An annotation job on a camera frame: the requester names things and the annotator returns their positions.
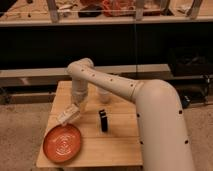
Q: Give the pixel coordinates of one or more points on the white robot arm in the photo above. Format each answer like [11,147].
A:
[162,129]

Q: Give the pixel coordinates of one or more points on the orange ceramic bowl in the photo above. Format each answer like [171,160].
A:
[62,143]

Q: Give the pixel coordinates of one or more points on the white plastic bottle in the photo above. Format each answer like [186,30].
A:
[69,115]

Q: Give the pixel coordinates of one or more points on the long metal bench rail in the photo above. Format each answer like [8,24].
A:
[51,76]

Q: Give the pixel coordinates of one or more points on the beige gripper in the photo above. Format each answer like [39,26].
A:
[80,100]

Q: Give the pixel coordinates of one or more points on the black object on shelf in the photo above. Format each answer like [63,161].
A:
[90,11]

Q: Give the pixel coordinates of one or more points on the red object on shelf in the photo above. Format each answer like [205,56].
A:
[115,8]

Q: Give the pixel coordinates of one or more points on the black rectangular block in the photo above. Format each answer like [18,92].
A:
[104,121]

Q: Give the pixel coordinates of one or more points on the translucent plastic cup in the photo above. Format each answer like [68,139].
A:
[103,95]

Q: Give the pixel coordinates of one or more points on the wooden table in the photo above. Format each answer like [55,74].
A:
[119,146]

